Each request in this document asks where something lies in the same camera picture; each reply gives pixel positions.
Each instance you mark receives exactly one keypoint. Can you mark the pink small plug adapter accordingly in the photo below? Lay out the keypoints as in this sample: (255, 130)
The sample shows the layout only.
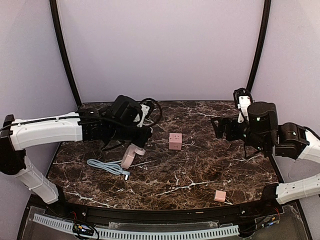
(220, 196)

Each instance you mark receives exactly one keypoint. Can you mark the black front table rail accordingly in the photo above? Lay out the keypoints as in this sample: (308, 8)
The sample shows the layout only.
(239, 213)

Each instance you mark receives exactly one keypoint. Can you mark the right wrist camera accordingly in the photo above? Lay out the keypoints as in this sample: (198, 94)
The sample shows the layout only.
(242, 99)

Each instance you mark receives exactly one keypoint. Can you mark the left black frame post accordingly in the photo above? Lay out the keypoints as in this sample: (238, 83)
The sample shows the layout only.
(63, 52)

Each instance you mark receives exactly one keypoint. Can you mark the right black frame post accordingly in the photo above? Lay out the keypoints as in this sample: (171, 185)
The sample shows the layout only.
(259, 45)

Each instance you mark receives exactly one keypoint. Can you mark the pink round power strip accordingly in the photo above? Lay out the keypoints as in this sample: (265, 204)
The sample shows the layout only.
(130, 154)

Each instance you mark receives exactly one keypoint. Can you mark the pink cube socket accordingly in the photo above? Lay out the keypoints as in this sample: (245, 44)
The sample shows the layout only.
(175, 141)

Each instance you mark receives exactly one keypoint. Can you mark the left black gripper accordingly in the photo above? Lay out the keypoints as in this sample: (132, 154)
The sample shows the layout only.
(144, 135)

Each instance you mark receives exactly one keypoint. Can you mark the grey slotted cable duct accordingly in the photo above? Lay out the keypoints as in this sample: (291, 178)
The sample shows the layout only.
(123, 233)

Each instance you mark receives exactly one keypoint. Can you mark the small circuit board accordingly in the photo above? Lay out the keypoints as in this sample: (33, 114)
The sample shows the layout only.
(82, 229)

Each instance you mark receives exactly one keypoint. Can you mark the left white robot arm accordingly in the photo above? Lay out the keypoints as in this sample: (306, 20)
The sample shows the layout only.
(17, 135)

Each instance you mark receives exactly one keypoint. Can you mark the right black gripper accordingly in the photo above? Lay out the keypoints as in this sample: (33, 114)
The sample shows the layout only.
(225, 127)

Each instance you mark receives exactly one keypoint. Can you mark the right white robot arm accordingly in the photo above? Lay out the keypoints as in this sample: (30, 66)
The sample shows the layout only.
(295, 148)

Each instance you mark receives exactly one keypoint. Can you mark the black frame post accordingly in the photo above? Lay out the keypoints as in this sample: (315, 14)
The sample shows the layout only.
(259, 45)
(63, 52)

